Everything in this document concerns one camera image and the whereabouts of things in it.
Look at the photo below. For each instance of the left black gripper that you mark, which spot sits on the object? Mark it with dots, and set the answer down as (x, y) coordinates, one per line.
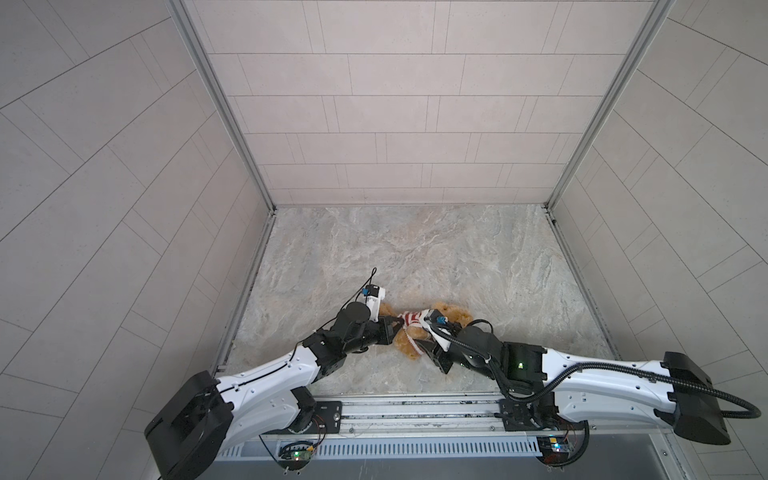
(385, 336)

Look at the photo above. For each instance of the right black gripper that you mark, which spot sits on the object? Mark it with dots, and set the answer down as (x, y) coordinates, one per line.
(437, 354)

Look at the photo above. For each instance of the red white striped knit sweater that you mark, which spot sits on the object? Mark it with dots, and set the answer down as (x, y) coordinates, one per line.
(406, 338)

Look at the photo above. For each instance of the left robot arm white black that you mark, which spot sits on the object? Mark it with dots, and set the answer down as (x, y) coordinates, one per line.
(207, 414)

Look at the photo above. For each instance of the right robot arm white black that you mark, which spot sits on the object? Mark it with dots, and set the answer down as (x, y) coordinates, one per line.
(545, 389)

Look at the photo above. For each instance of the white ventilation grille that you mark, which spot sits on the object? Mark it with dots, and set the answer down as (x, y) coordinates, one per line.
(428, 447)

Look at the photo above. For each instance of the right green circuit board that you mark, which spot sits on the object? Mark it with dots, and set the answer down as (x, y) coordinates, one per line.
(554, 450)

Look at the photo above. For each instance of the green circuit board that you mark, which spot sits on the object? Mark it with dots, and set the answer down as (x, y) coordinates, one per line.
(296, 455)
(554, 450)

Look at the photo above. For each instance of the left green circuit board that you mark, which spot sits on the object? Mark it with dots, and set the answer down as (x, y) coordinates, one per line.
(296, 455)

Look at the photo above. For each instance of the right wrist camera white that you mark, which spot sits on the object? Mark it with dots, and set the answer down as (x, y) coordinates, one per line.
(438, 327)

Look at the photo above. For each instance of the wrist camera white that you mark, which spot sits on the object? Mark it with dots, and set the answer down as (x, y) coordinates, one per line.
(374, 295)
(438, 327)

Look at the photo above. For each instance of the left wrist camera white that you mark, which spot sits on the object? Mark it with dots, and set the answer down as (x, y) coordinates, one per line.
(374, 295)

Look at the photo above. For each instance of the aluminium mounting rail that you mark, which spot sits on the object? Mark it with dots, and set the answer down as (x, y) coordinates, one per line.
(449, 415)

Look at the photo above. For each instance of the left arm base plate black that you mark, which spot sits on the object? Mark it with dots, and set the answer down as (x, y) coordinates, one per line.
(325, 419)

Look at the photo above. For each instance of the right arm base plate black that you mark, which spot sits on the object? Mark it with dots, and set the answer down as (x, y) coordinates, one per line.
(540, 415)

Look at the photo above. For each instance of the left aluminium corner post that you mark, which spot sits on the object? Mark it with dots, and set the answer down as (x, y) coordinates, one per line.
(181, 17)

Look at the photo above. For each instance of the aluminium corner post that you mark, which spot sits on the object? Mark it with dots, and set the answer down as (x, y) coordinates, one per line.
(648, 30)
(181, 17)

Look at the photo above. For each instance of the right aluminium corner post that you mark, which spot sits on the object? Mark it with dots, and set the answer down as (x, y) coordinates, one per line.
(648, 30)

